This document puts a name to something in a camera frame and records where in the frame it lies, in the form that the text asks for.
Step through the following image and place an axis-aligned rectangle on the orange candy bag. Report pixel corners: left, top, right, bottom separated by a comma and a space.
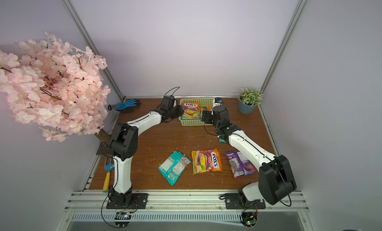
200, 106, 212, 114

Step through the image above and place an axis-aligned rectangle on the red Fox's candy bag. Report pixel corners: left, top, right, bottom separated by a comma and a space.
182, 102, 201, 120

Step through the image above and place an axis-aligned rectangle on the yellow pink Fox's candy bag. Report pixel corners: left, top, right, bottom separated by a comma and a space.
192, 149, 222, 174

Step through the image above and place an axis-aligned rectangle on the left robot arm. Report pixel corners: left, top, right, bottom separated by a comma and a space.
107, 95, 184, 209

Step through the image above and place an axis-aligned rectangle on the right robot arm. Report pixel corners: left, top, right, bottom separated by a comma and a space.
202, 105, 297, 208

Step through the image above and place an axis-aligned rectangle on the green plastic basket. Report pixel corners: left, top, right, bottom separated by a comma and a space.
179, 97, 214, 126

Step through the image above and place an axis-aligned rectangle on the small potted green plant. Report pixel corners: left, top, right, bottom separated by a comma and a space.
238, 88, 263, 115

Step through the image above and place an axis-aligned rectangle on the blue black work glove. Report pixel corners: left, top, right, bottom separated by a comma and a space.
107, 99, 141, 114

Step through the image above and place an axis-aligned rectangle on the purple candy bag right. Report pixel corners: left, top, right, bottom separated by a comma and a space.
224, 151, 256, 178

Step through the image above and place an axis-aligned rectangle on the blue yellow garden fork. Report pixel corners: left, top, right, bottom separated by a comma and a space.
102, 157, 115, 193

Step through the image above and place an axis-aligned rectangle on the right controller board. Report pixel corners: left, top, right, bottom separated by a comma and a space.
240, 212, 258, 228

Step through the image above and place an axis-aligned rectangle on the controller board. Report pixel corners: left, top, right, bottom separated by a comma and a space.
114, 212, 132, 229
240, 212, 258, 228

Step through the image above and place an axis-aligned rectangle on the left controller board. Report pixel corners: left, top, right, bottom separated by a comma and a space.
114, 212, 132, 229

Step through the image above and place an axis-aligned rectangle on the pink artificial blossom tree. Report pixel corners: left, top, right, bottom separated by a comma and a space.
1, 33, 110, 142

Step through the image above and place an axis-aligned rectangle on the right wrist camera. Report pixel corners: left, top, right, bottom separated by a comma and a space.
213, 97, 223, 107

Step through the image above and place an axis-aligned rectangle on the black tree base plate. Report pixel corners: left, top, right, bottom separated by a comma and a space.
96, 133, 111, 156

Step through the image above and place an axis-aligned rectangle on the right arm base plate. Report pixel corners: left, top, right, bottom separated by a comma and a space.
219, 193, 266, 210

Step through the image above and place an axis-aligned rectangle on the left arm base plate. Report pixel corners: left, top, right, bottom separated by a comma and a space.
106, 193, 149, 210

